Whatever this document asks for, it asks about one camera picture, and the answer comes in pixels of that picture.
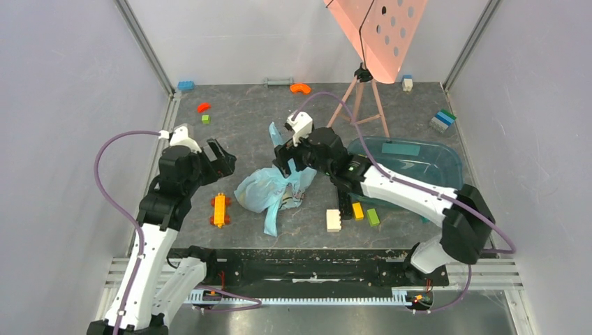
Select light blue plastic bag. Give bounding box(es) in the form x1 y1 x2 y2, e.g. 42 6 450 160
234 121 318 237

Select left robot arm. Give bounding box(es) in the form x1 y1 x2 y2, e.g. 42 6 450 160
87 138 237 334

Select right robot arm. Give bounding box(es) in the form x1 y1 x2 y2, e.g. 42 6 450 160
274 128 494 285

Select orange yellow toy car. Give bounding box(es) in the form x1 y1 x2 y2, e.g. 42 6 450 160
209 193 231 228

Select red curved toy piece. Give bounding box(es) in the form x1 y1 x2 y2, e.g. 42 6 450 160
196 103 211 114

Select black toy brick strip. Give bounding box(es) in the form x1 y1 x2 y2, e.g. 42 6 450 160
337 188 353 223

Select orange curved toy piece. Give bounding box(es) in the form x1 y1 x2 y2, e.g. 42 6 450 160
290 83 311 95

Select cream toy brick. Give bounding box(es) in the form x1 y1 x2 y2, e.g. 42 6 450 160
326 209 341 232

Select yellow toy brick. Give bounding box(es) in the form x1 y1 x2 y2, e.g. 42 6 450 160
352 202 364 221

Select blue toy brick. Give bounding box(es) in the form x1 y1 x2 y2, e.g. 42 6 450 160
177 80 195 91

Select pink wooden tripod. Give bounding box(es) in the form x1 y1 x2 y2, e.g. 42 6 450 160
327 62 390 137

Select grey toy bar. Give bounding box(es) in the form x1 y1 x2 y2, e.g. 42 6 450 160
263 77 295 87

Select green toy brick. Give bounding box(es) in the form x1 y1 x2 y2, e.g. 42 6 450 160
367 209 380 227

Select teal plastic bin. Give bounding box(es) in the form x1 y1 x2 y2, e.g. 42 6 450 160
364 136 464 189

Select white blue small brick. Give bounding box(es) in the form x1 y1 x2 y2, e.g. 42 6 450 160
401 75 413 92

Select stacked grey blue green bricks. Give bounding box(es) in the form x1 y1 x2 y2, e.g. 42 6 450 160
429 109 457 133

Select pink perforated board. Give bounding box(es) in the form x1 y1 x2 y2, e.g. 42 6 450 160
324 0 428 84

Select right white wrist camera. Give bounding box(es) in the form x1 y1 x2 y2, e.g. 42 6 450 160
286 111 313 147

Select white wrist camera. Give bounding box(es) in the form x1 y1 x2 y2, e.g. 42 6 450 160
286 111 313 147
168 124 202 154

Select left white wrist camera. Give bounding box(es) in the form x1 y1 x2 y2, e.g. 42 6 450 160
168 124 202 154

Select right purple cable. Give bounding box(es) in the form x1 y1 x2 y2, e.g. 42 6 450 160
291 91 516 314

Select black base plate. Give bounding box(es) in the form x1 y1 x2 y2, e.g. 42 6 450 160
167 247 450 299

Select white toothed rail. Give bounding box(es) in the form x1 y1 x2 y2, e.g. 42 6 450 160
184 289 412 307

